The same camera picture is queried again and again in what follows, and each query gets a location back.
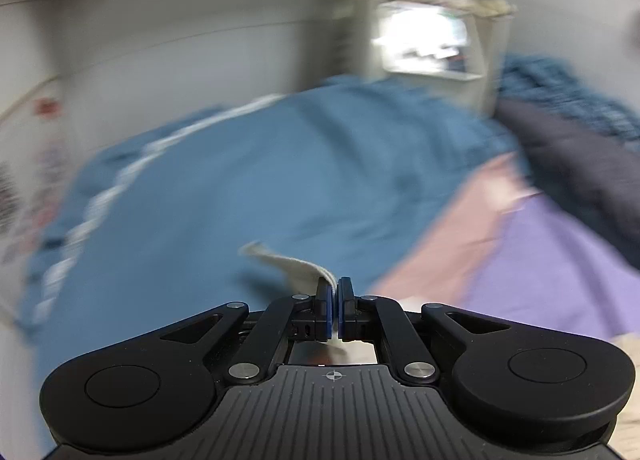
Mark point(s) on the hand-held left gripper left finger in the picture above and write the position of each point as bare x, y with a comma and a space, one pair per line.
326, 310

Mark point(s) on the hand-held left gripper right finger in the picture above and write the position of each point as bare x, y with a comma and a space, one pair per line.
344, 310

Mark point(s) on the green polka dot shirt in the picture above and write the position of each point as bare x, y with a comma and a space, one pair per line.
300, 270

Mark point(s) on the blue quilt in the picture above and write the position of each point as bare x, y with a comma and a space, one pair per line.
250, 175

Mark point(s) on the purple floral bed sheet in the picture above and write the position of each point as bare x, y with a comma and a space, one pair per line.
550, 265

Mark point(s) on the dark grey blanket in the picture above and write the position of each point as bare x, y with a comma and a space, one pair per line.
575, 175

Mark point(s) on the white shelf unit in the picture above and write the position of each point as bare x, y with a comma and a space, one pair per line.
425, 30

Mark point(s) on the blue plaid blanket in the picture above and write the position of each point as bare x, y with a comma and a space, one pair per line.
565, 90

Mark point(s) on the wall poster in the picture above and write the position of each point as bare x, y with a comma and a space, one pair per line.
30, 190

